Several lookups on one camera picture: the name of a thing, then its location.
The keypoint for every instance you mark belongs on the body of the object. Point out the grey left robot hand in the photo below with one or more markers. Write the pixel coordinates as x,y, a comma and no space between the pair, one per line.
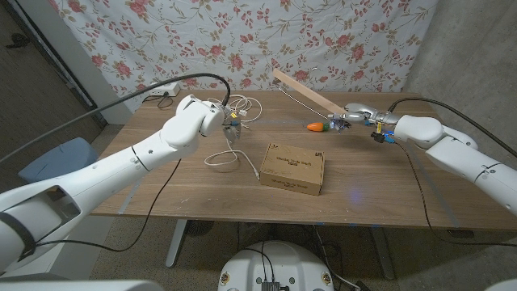
233,127

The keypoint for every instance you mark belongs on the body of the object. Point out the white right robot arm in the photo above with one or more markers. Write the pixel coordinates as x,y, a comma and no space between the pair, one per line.
464,161

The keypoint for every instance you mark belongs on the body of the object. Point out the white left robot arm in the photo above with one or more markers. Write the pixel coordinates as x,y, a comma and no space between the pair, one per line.
121,169

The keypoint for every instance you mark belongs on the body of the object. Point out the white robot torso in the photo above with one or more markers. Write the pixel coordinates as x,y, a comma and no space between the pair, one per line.
274,262

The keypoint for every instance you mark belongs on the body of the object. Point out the orange toy carrot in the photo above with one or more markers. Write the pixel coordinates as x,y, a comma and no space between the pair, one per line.
315,127

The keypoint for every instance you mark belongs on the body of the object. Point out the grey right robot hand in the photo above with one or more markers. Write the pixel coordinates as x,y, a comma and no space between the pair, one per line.
363,113

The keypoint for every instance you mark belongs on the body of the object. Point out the brown cardboard box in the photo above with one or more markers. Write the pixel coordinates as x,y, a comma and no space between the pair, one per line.
291,165

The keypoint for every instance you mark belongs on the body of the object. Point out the floral backdrop cloth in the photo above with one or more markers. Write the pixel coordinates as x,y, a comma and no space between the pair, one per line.
202,24

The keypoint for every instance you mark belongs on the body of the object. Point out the white power strip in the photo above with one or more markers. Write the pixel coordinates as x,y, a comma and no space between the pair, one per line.
163,89

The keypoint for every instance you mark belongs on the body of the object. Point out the metal table leg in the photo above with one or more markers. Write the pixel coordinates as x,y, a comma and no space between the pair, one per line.
383,254
176,242

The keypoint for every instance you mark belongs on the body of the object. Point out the blue padded stool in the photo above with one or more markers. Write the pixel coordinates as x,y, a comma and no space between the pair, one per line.
60,161

